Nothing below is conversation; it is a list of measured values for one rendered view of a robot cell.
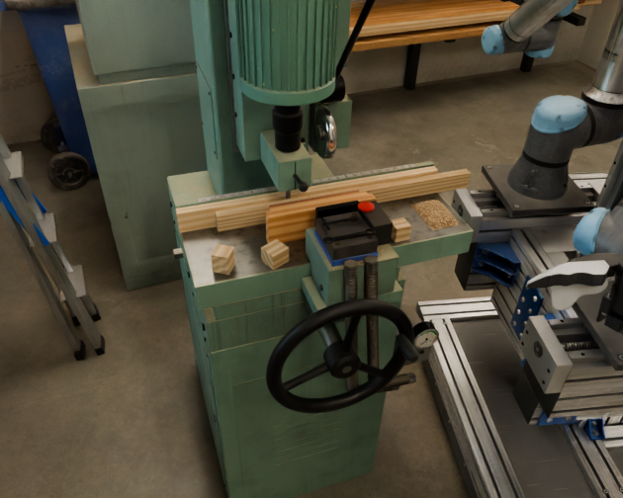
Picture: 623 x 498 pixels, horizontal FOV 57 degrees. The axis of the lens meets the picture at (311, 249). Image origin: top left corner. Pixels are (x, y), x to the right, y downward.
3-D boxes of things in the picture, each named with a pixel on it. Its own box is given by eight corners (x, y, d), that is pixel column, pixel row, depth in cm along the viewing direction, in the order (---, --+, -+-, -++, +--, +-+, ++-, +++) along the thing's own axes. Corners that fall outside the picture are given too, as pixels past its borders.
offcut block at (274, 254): (276, 252, 115) (276, 238, 113) (289, 261, 113) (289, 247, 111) (260, 261, 113) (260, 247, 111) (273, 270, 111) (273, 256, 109)
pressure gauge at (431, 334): (411, 357, 132) (416, 333, 127) (404, 345, 135) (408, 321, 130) (435, 351, 134) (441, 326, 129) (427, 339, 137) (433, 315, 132)
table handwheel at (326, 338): (299, 440, 113) (245, 362, 93) (271, 365, 128) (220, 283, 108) (429, 375, 114) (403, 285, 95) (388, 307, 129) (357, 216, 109)
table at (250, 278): (205, 346, 103) (202, 323, 100) (179, 245, 126) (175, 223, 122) (493, 280, 119) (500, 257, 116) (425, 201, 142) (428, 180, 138)
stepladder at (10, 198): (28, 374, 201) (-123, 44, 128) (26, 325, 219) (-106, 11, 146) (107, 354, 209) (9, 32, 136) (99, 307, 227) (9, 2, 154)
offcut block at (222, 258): (228, 275, 110) (227, 258, 107) (213, 272, 110) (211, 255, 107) (235, 263, 112) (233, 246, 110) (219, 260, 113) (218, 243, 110)
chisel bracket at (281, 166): (278, 200, 115) (278, 162, 109) (260, 165, 125) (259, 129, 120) (312, 194, 117) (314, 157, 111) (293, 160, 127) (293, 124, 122)
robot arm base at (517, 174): (550, 168, 160) (561, 136, 153) (577, 199, 148) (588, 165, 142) (498, 170, 158) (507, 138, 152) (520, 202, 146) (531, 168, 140)
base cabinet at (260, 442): (229, 519, 163) (207, 356, 118) (194, 367, 205) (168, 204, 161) (374, 473, 175) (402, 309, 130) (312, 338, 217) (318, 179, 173)
